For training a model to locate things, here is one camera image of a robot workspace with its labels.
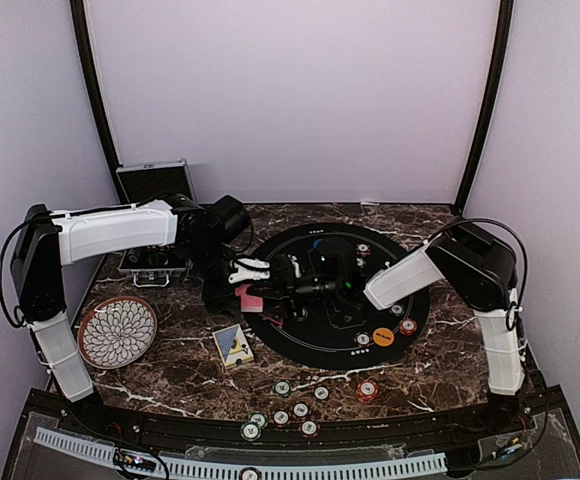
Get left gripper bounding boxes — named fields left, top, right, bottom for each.
left=183, top=239, right=243, bottom=319

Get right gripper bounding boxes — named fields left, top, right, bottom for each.
left=254, top=264, right=344, bottom=318

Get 100 chips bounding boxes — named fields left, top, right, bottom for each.
left=355, top=332, right=371, bottom=347
left=356, top=243, right=371, bottom=257

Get red-backed card deck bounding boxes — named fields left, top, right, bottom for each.
left=235, top=284, right=264, bottom=314

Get red triangle all-in marker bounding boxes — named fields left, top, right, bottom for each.
left=261, top=313, right=284, bottom=327

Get orange big blind button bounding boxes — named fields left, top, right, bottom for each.
left=372, top=327, right=395, bottom=347

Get red 5 chips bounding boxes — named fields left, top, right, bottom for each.
left=399, top=318, right=418, bottom=336

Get black orange 100 chip stack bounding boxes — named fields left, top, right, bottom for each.
left=313, top=386, right=330, bottom=401

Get red 5 chip stack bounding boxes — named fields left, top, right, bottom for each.
left=356, top=380, right=379, bottom=403

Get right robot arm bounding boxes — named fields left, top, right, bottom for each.
left=247, top=223, right=524, bottom=434

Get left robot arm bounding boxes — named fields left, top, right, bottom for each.
left=4, top=194, right=251, bottom=436

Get black round poker mat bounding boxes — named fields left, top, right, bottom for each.
left=242, top=223, right=430, bottom=370

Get purple chip roll in case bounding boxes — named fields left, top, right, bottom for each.
left=125, top=249, right=141, bottom=264

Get gold blue card box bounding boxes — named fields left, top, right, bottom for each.
left=212, top=324, right=254, bottom=369

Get aluminium poker chip case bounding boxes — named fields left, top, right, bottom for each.
left=116, top=159, right=197, bottom=288

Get floral ceramic plate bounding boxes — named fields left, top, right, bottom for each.
left=77, top=296, right=158, bottom=370

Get green 20 chip stack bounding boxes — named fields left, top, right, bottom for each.
left=273, top=380, right=292, bottom=397

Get fallen green 20 chip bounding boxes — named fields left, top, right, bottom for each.
left=249, top=412, right=269, bottom=429
left=240, top=422, right=262, bottom=442

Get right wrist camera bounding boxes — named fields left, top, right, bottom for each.
left=287, top=255, right=302, bottom=278

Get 100 chip on rail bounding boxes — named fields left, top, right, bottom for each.
left=272, top=410, right=290, bottom=428

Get white slotted cable duct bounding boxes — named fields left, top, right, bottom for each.
left=33, top=427, right=447, bottom=479

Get fallen 100 chip on duct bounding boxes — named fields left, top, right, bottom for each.
left=239, top=467, right=261, bottom=480

